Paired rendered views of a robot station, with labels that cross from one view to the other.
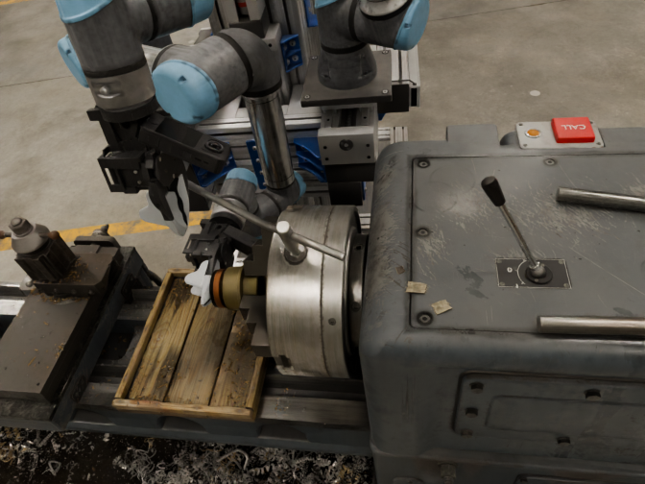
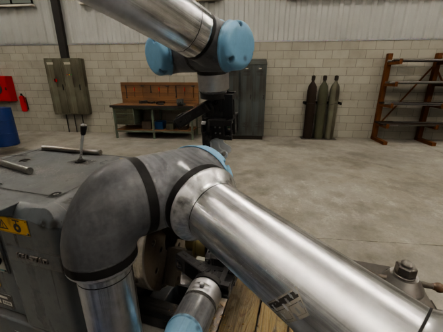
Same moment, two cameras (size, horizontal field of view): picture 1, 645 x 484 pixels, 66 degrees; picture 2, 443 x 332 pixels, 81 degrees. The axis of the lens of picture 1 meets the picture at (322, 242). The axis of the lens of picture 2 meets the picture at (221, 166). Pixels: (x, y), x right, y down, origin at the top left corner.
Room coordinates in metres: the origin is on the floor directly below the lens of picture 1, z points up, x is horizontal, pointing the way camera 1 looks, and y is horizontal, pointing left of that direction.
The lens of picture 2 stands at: (1.25, 0.24, 1.54)
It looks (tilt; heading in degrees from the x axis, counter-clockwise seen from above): 19 degrees down; 181
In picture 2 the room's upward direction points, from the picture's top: straight up
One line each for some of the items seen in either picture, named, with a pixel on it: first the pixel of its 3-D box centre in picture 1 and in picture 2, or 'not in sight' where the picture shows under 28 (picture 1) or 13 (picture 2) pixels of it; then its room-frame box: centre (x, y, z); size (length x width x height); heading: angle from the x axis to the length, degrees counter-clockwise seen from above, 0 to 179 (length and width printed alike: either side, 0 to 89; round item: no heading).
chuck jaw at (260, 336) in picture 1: (267, 328); not in sight; (0.50, 0.13, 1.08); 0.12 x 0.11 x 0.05; 164
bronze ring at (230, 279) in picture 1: (239, 287); (203, 241); (0.61, 0.17, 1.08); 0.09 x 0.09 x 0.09; 76
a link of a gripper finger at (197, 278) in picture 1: (199, 280); not in sight; (0.63, 0.25, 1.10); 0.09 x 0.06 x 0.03; 164
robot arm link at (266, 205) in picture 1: (252, 219); not in sight; (0.89, 0.16, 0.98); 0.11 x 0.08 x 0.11; 131
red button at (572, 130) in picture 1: (572, 132); not in sight; (0.66, -0.46, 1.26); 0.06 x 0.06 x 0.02; 74
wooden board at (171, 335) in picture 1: (206, 336); (244, 302); (0.64, 0.30, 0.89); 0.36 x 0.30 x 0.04; 164
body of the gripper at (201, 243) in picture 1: (215, 244); (217, 271); (0.73, 0.22, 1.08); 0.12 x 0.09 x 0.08; 164
